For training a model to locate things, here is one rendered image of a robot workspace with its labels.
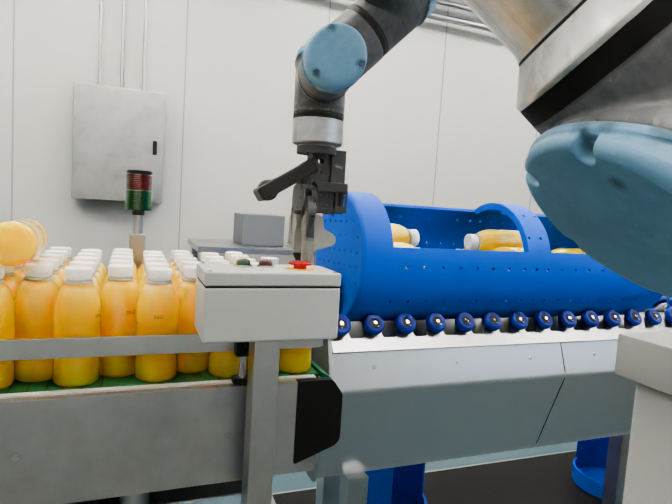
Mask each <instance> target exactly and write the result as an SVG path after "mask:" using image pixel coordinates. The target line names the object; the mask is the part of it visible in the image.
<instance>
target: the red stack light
mask: <svg viewBox="0 0 672 504"><path fill-rule="evenodd" d="M152 183H153V176H152V175H143V174H126V187H125V189H126V190H140V191H153V189H152V188H153V186H152V185H153V184H152Z"/></svg>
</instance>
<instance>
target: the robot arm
mask: <svg viewBox="0 0 672 504"><path fill-rule="evenodd" d="M463 1H464V2H465V3H466V4H467V5H468V6H469V7H470V8H471V9H472V10H473V11H474V13H475V14H476V15H477V16H478V17H479V18H480V19H481V20H482V21H483V22H484V23H485V24H486V26H487V27H488V28H489V29H490V30H491V31H492V32H493V33H494V34H495V35H496V36H497V37H498V39H499V40H500V41H501V42H502V43H503V44H504V45H505V46H506V47H507V48H508V49H509V50H510V52H511V53H512V54H513V55H514V56H515V58H516V61H517V63H518V65H519V76H518V90H517V103H516V109H517V110H518V111H519V112H520V113H521V114H522V115H523V116H524V117H525V118H526V119H527V120H528V122H529V123H530V124H531V125H532V126H533V127H534V129H535V130H536V131H537V132H538V133H539V134H540V136H539V137H538V138H537V139H536V140H535V141H534V142H533V143H532V145H531V147H530V149H529V153H528V155H527V157H526V160H525V170H526V171H527V174H526V177H525V178H526V183H527V186H528V188H529V190H530V193H531V195H532V196H533V198H534V200H535V202H536V203H537V205H538V206H539V208H540V209H541V210H542V212H543V213H544V214H545V215H546V217H547V218H548V219H549V220H550V221H551V222H552V224H553V225H554V226H555V227H556V228H557V229H558V230H559V231H560V232H561V233H562V234H563V235H564V236H565V237H567V238H569V239H571V240H573V241H574V242H575V243H576V244H577V245H578V247H579V249H581V250H582V251H583V252H584V253H586V254H587V255H588V256H590V257H591V258H593V259H594V260H595V261H597V262H598V263H600V264H601V265H603V266H604V267H606V268H608V269H609V270H611V271H612V272H614V273H616V274H618V275H619V276H621V277H623V278H625V279H627V280H629V281H631V282H632V283H635V284H637V285H639V286H641V287H643V288H645V289H648V290H650V291H652V292H656V293H660V294H662V295H664V296H666V297H669V298H671V299H672V0H463ZM436 3H437V0H356V1H354V2H353V3H352V4H351V5H350V6H349V7H348V8H347V9H345V11H344V12H343V13H342V14H340V15H339V16H338V17H337V18H336V19H335V20H334V21H333V22H331V23H329V24H326V25H324V26H322V27H320V28H318V29H317V30H316V31H314V32H313V33H312V34H311V36H310V37H309V38H308V40H307V41H306V43H305V44H304V46H301V47H300V48H299V49H298V51H297V56H296V59H295V68H296V73H295V91H294V110H293V129H292V143H293V144H295V145H298V146H297V154H300V155H306V156H307V160H306V161H304V162H302V163H300V164H299V165H297V166H295V167H293V168H291V169H289V170H288V171H286V172H284V173H282V174H280V175H278V176H277V177H275V178H273V179H271V180H270V179H266V180H263V181H261V182H260V183H259V184H258V186H257V188H255V189H254V190H253V193H254V195H255V197H256V199H257V200H258V201H264V200H265V201H270V200H273V199H275V198H276V196H277V195H278V193H280V192H282V191H283V190H285V189H287V188H289V187H291V186H292V185H294V184H295V185H294V187H293V194H292V208H291V245H292V254H293V257H294V259H295V260H301V258H302V260H303V261H309V262H311V261H312V255H313V251H315V250H319V249H323V248H327V247H331V246H333V245H334V244H335V236H334V235H333V234H332V233H330V232H328V231H326V230H325V229H324V220H323V218H322V216H320V215H318V214H316V213H322V214H342V213H346V212H347V196H348V184H345V170H346V154H347V151H341V150H337V148H339V147H341V146H342V144H343V128H344V109H345V93H346V92H347V91H348V89H349V88H350V87H351V86H353V85H354V84H355V83H356V82H357V81H358V80H359V79H360V78H361V77H362V76H363V75H364V74H365V73H366V72H368V71H369V70H370V69H371V68H372V67H373V66H374V65H375V64H377V63H378V62H379V61H380V60H381V59H382V58H383V56H385V55H386V54H387V53H388V52H389V51H390V50H391V49H392V48H394V47H395V46H396V45H397V44H398V43H399V42H400V41H401V40H403V39H404V38H405V37H406V36H407V35H408V34H409V33H410V32H411V31H413V30H414V29H415V28H416V27H418V26H420V25H421V24H422V23H423V22H424V21H425V20H426V18H427V17H428V16H429V15H430V14H431V13H432V12H433V10H434V8H435V6H436ZM318 159H319V161H320V163H319V162H318ZM344 195H345V197H344ZM344 199H345V205H344V207H343V203H344ZM301 248H302V249H301Z"/></svg>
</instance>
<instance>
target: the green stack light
mask: <svg viewBox="0 0 672 504"><path fill-rule="evenodd" d="M125 192H126V193H125V209H126V210H140V211H152V191H139V190H125Z"/></svg>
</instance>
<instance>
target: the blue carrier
mask: <svg viewBox="0 0 672 504"><path fill-rule="evenodd" d="M322 218H323V220H324V229H325V230H326V231H328V232H330V233H332V234H333V235H334V236H335V244H334V245H333V246H331V247H327V248H323V249H319V250H316V265H319V266H321V267H324V268H327V269H329V270H332V271H335V272H338V273H340V274H341V286H340V288H339V289H340V301H339V314H341V315H344V316H346V317H347V318H348V319H349V320H350V322H352V321H363V320H364V318H365V317H366V316H367V315H369V314H377V315H379V316H380V317H381V318H382V319H383V321H395V320H396V318H397V317H398V315H400V314H402V313H407V314H409V315H411V316H412V317H413V318H414V319H415V320H426V318H427V316H428V315H429V314H431V313H439V314H440V315H442V316H443V317H444V319H455V317H456V315H458V314H459V313H461V312H466V313H468V314H470V315H471V316H472V317H473V319H479V318H483V316H484V314H486V313H487V312H494V313H496V314H498V315H499V317H500V318H509V315H510V314H511V313H513V312H514V311H519V312H521V313H523V314H524V315H525V316H526V317H534V315H535V314H536V313H537V312H538V311H545V312H547V313H548V314H549V315H550V316H551V317H558V315H559V313H560V312H562V311H564V310H567V311H570V312H571V313H573V315H574V316H581V314H582V312H584V311H585V310H591V311H593V312H595V313H596V314H597V316H603V314H604V312H605V311H607V310H614V311H616V312H617V313H618V314H619V315H624V313H625V312H626V311H627V310H629V309H634V310H636V311H637V312H638V313H640V312H643V311H645V310H647V309H649V308H650V307H651V306H653V305H654V304H655V303H656V302H657V301H658V300H659V299H660V298H661V297H662V294H660V293H656V292H652V291H650V290H648V289H645V288H643V287H641V286H639V285H637V284H635V283H632V282H631V281H629V280H627V279H625V278H623V277H621V276H619V275H618V274H616V273H614V272H612V271H611V270H609V269H608V268H606V267H604V266H603V265H601V264H600V263H598V262H597V261H595V260H594V259H593V258H591V257H590V256H588V255H587V254H572V253H551V250H553V249H556V248H579V247H578V245H577V244H576V243H575V242H574V241H573V240H571V239H569V238H567V237H565V236H564V235H563V234H562V233H561V232H560V231H559V230H558V229H557V228H556V227H555V226H554V225H553V224H552V222H551V221H550V220H549V219H548V218H547V217H546V215H544V214H534V213H533V212H532V211H531V210H529V209H528V208H526V207H524V206H521V205H515V204H502V203H487V204H484V205H481V206H479V207H478V208H476V209H475V210H473V209H459V208H445V207H431V206H416V205H402V204H388V203H382V202H381V201H380V200H379V198H378V197H376V196H375V195H373V194H371V193H360V192H348V196H347V212H346V213H342V214H323V216H322ZM390 223H394V224H399V225H401V226H403V227H405V228H406V229H409V230H410V229H416V230H417V231H418V232H419V236H420V239H419V243H418V245H416V246H415V247H416V248H402V247H393V236H392V230H391V225H390ZM486 229H498V230H500V229H501V230H518V231H519V234H520V236H521V240H522V244H523V250H524V252H515V251H487V250H459V249H463V248H465V246H464V238H465V236H466V235H467V234H476V233H478V232H479V231H482V230H486ZM426 242H427V243H426ZM440 242H441V243H440ZM406 266H407V267H406ZM424 266H425V268H424ZM405 267H406V268H405ZM459 267H460V268H459Z"/></svg>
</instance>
